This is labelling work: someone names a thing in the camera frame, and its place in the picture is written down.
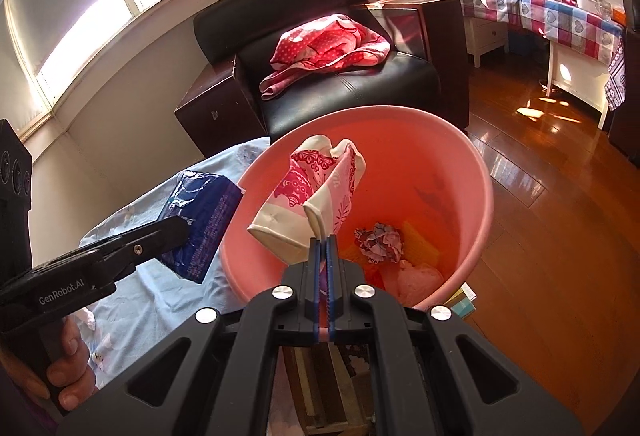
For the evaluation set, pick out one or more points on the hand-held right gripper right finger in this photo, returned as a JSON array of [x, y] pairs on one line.
[[330, 286]]

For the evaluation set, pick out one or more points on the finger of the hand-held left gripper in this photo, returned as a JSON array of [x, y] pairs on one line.
[[160, 236], [115, 237]]

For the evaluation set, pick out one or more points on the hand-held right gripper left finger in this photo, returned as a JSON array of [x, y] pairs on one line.
[[316, 286]]

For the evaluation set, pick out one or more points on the dark blue tissue packet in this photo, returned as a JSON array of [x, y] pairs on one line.
[[200, 221]]

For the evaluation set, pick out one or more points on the patterned paper ball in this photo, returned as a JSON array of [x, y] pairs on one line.
[[380, 241]]

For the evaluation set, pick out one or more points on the pink white patterned cloth bag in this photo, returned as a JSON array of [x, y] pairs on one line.
[[300, 196]]

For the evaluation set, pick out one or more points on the yellow foam fruit net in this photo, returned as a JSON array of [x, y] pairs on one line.
[[422, 241]]

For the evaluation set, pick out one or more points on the pink plastic basin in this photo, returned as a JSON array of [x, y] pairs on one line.
[[425, 156]]

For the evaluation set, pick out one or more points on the person's left hand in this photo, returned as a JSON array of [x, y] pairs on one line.
[[75, 366]]

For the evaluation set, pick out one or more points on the light blue bed sheet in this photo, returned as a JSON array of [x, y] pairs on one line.
[[150, 306]]

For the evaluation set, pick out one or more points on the pink plastic bag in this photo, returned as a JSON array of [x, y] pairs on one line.
[[420, 281]]

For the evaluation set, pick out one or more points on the wooden stool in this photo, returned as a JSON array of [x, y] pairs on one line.
[[325, 391]]

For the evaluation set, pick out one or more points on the pale green box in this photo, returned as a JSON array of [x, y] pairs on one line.
[[461, 302]]

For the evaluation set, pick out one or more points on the dark wooden end table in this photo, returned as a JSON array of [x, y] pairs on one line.
[[215, 111], [440, 46]]

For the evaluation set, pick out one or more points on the black leather armchair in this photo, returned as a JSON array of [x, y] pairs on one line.
[[350, 91]]

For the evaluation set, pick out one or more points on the pink polka-dot cloth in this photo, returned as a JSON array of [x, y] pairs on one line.
[[325, 46]]

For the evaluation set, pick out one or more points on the white drawer cabinet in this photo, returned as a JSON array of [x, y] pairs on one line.
[[487, 39]]

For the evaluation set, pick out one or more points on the white table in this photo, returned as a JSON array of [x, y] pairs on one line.
[[575, 76]]

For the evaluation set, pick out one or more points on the dark wooden cabinet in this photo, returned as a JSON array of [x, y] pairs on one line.
[[625, 131]]

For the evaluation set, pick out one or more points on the checked heart-print tablecloth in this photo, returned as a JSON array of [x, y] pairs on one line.
[[550, 16]]

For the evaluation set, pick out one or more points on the white tissue box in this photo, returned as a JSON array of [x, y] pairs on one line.
[[585, 0]]

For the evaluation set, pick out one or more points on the clear glass jug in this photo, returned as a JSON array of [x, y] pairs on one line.
[[603, 9]]

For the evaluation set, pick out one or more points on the orange box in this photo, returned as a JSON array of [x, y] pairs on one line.
[[620, 15]]

